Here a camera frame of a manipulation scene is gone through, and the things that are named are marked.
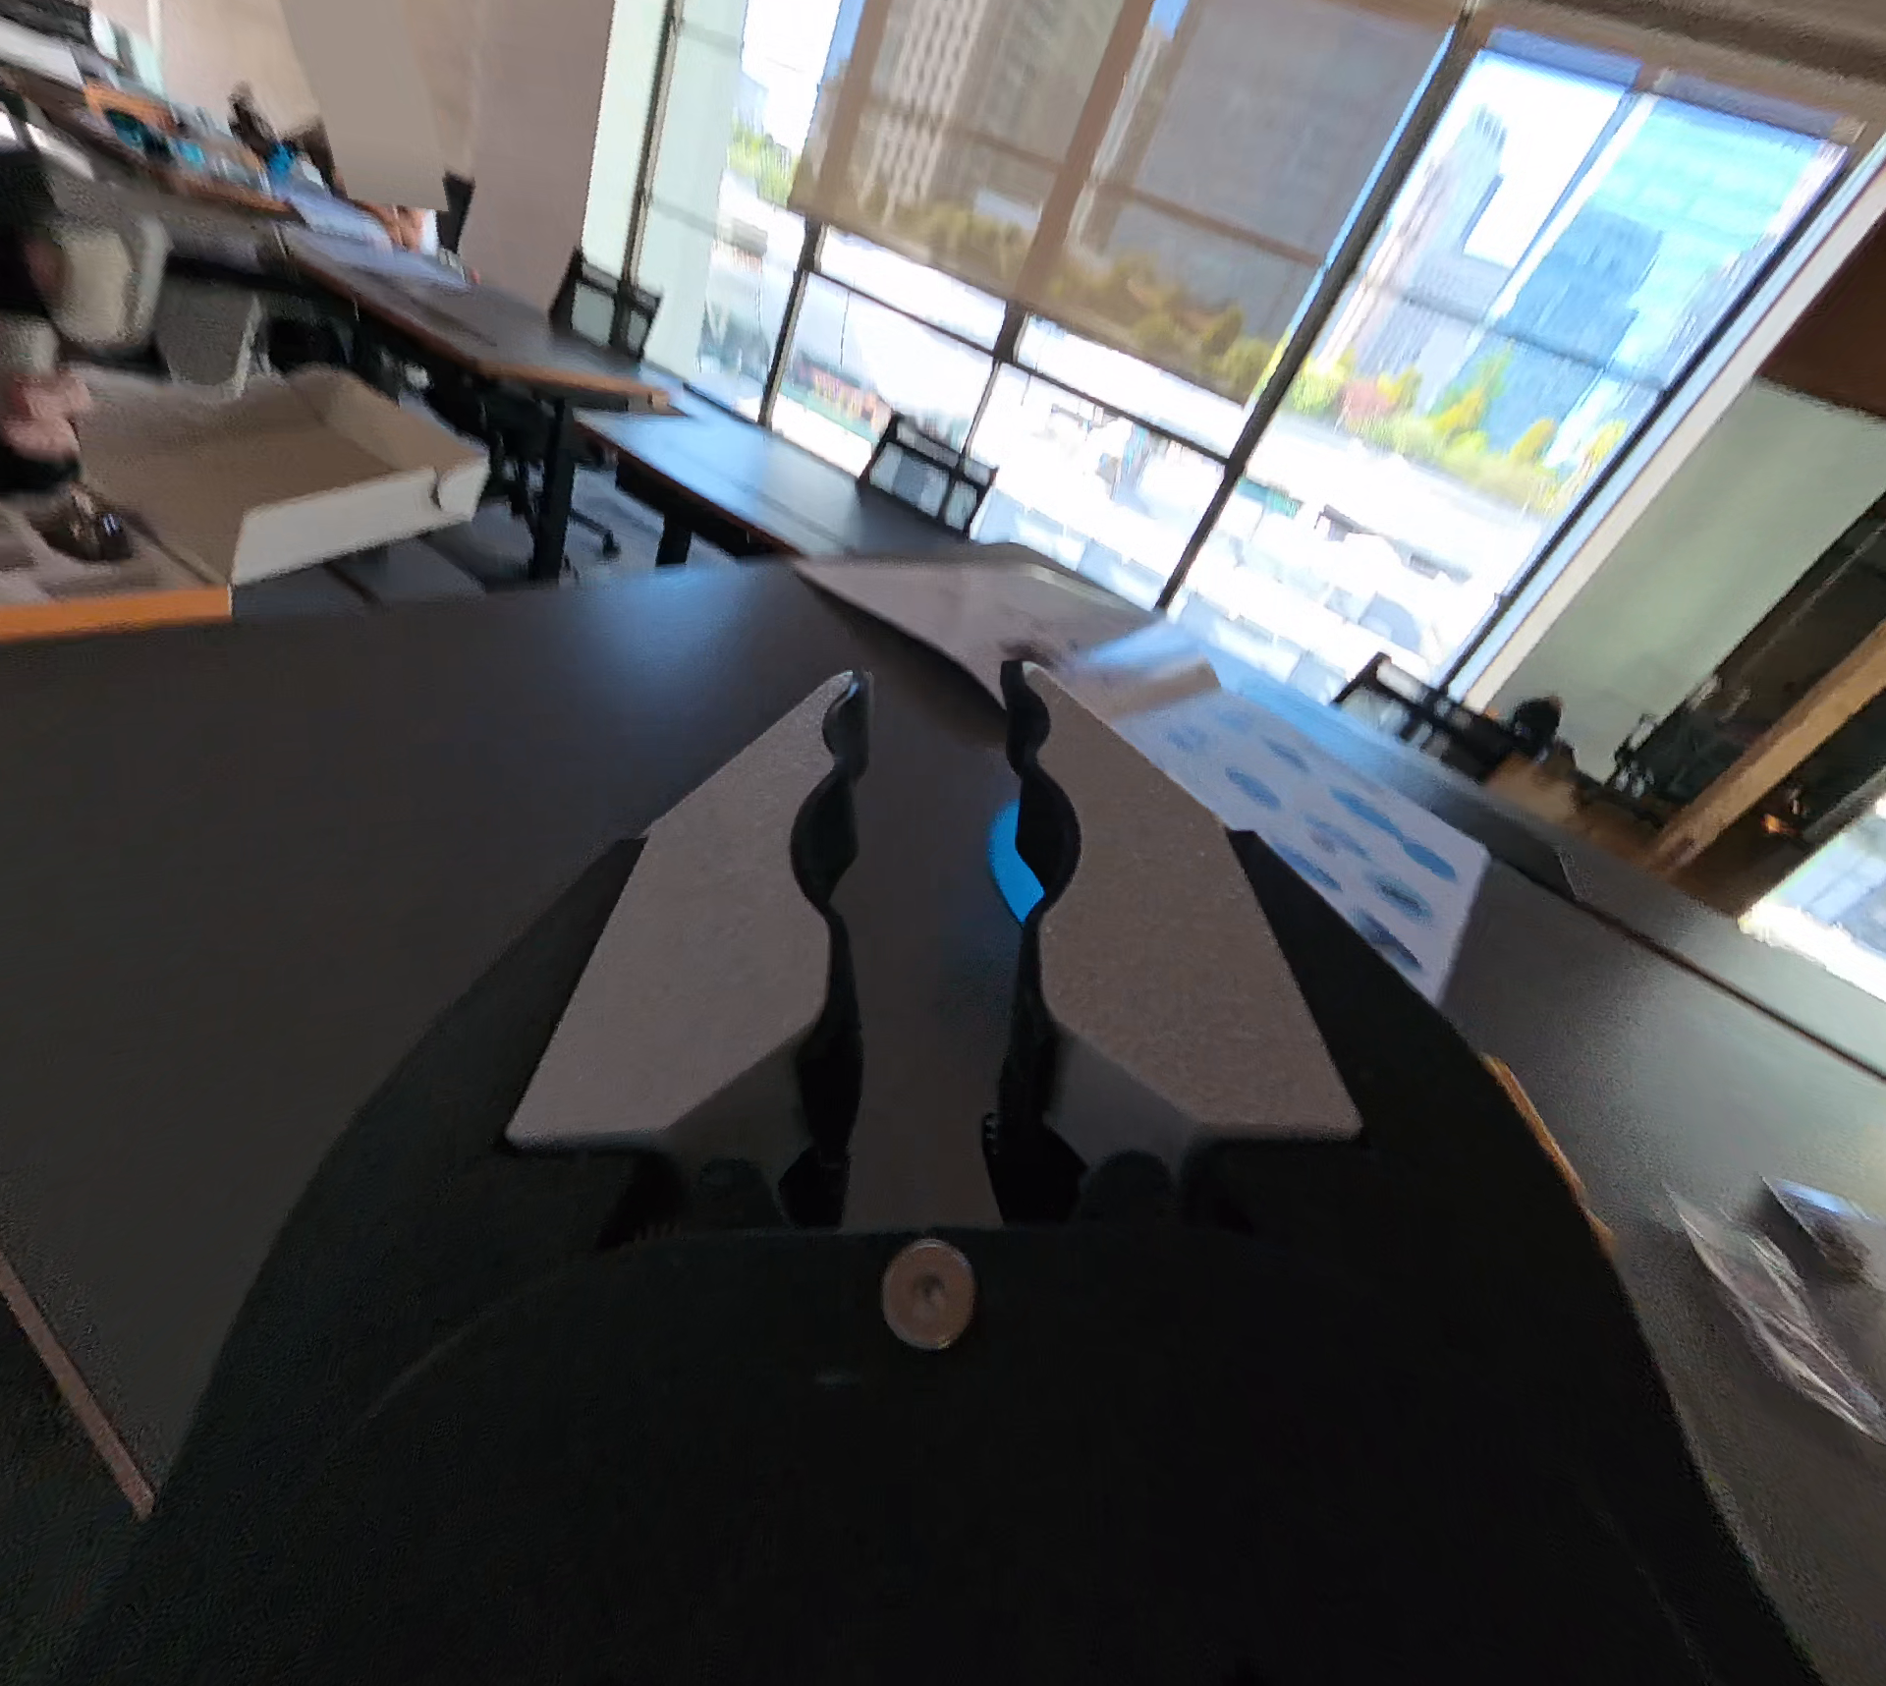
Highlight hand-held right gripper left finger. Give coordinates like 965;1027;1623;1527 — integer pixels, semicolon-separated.
503;669;876;1189

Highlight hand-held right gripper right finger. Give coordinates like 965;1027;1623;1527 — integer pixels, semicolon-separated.
996;662;1363;1179

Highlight black desk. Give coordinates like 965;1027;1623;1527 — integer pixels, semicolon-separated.
1415;742;1886;1083
0;558;1886;1686
580;410;1004;567

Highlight wood-edged desk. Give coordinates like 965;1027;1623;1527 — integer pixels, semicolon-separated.
280;228;677;582

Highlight open instruction booklet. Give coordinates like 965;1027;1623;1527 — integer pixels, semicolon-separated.
798;548;1493;1002

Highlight black chair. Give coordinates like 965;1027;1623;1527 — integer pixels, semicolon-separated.
862;415;1002;540
553;248;666;361
1334;652;1565;790

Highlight white cardboard box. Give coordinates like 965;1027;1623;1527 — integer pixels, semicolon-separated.
79;366;491;588

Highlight scattered clear plastic bags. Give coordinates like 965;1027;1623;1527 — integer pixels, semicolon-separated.
1672;1174;1886;1440

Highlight beige roller shade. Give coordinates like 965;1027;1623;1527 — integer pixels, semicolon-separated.
789;0;1476;406

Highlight large glass window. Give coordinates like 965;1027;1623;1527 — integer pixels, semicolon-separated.
632;0;1886;715

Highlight grey office chair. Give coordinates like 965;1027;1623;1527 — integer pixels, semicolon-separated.
53;214;272;395

